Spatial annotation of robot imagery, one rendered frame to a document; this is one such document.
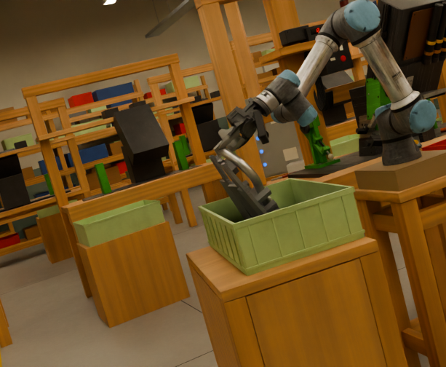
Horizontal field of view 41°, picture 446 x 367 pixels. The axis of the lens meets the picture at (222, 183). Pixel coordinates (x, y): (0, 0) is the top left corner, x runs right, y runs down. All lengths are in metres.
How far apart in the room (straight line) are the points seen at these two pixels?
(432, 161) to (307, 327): 0.84
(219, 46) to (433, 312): 1.64
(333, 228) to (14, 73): 11.03
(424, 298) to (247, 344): 0.80
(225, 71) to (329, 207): 1.37
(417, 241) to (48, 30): 11.13
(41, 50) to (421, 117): 10.97
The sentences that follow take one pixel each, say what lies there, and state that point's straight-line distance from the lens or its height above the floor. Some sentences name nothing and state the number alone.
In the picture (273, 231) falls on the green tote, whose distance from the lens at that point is 1.87.
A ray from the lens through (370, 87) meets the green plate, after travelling 3.15.
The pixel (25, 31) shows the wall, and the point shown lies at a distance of 12.79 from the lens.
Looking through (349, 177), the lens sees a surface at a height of 0.88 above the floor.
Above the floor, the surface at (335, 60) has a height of 1.41.
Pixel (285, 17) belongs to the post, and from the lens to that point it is 3.32.
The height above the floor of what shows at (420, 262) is 0.57.
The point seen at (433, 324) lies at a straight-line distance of 2.42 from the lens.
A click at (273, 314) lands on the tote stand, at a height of 0.67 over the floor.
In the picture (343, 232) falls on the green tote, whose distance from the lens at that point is 1.95.
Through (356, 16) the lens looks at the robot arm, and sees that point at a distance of 2.17.
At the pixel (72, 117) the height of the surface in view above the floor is 2.01.
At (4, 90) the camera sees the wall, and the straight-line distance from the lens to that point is 12.54.
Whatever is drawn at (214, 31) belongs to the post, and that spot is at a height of 1.71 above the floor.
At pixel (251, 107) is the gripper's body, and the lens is 2.03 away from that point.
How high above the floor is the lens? 1.29
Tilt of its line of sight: 6 degrees down
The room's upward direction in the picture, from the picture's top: 15 degrees counter-clockwise
